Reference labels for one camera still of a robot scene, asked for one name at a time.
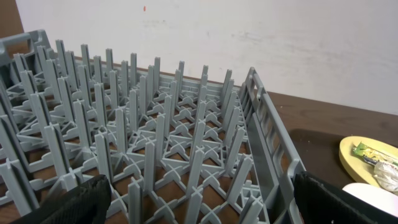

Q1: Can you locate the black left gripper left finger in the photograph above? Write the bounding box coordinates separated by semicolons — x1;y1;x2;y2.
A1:
13;174;111;224

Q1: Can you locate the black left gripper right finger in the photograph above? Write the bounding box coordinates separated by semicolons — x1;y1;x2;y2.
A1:
294;171;397;224

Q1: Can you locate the green yellow snack wrapper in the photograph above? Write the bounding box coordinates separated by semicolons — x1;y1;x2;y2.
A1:
353;142;397;166

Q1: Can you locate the clear plastic wrap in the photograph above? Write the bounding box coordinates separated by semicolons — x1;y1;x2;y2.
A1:
373;162;397;194

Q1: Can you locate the grey dishwasher rack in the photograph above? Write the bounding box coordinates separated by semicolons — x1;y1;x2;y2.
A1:
1;30;304;223

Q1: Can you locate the yellow plate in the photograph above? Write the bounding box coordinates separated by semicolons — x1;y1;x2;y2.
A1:
339;136;397;188

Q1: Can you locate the dark brown serving tray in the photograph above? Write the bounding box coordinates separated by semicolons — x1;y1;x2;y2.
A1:
289;128;397;188

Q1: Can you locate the white bowl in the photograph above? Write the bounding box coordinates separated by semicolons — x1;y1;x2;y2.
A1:
342;183;397;217

